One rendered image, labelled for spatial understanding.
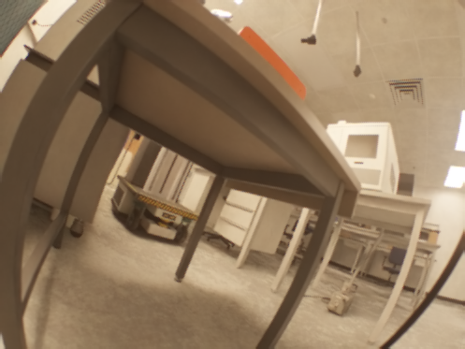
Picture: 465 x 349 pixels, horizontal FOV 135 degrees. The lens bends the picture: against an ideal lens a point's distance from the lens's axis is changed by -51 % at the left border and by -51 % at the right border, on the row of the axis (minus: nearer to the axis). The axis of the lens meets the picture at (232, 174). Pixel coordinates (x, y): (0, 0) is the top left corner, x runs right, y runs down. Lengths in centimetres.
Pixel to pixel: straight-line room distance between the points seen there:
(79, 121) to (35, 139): 78
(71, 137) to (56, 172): 18
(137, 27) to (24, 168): 22
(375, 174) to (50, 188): 184
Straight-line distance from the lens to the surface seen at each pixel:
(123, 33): 29
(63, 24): 130
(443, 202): 633
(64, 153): 103
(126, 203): 172
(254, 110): 33
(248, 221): 189
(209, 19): 29
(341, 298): 164
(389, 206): 138
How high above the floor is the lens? 48
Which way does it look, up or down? 10 degrees up
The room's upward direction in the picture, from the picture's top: 23 degrees clockwise
